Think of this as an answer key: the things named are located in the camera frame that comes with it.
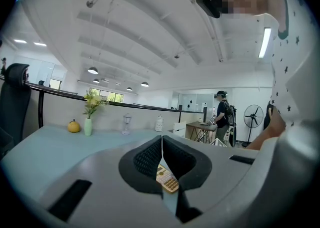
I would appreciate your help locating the beige partition with black rail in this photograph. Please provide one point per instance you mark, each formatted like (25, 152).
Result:
(62, 106)

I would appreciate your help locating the person's white star-print shirt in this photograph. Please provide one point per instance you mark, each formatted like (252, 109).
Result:
(290, 71)

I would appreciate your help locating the black backpack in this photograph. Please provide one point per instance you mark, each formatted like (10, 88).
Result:
(231, 119)

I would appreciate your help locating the rectangular ceiling light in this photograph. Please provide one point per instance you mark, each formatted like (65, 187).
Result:
(20, 41)
(40, 44)

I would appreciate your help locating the yellow pumpkin ornament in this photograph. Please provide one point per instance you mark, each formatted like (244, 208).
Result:
(74, 126)

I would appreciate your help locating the long ceiling light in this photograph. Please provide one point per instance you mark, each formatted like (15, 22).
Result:
(265, 42)

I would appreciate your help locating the black office chair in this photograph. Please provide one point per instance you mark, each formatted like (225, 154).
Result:
(15, 101)

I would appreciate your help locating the yellow artificial flowers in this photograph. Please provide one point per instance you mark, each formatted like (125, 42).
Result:
(93, 100)

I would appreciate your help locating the person's right forearm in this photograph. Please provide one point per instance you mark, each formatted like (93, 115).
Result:
(267, 131)

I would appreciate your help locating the window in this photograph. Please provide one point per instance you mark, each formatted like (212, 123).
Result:
(55, 84)
(110, 96)

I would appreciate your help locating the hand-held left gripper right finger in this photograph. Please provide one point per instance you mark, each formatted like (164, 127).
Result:
(225, 169)

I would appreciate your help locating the green vase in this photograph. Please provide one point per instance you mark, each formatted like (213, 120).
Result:
(87, 128)

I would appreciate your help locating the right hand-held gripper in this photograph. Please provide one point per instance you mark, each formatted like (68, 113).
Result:
(218, 143)

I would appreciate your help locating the black pedestal fan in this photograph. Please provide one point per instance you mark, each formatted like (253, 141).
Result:
(253, 116)

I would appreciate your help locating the wooden table with black legs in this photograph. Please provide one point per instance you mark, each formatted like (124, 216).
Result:
(200, 125)

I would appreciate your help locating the white lantern lamp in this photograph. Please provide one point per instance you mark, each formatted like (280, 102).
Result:
(126, 121)

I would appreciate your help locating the beige calculator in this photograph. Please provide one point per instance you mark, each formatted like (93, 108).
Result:
(167, 182)

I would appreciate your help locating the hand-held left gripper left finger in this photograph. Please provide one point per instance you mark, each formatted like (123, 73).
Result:
(105, 184)

